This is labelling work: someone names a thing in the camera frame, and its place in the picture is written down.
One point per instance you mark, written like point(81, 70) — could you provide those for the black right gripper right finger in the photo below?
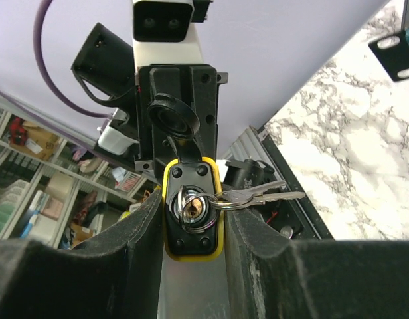
point(270, 276)

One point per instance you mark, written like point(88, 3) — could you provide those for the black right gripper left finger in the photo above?
point(114, 274)

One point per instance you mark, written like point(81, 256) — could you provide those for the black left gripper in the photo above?
point(177, 111)

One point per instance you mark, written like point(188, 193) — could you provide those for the yellow padlock with black shackle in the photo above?
point(191, 169)

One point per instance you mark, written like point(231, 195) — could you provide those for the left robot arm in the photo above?
point(105, 69)

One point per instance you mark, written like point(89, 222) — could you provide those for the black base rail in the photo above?
point(296, 218)

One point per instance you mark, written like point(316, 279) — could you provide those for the spare silver keys on ring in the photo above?
point(236, 199)

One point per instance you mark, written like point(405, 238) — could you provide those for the white wire shelf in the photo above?
point(46, 196)

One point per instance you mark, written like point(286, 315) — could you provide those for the dark network switch box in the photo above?
point(392, 51)

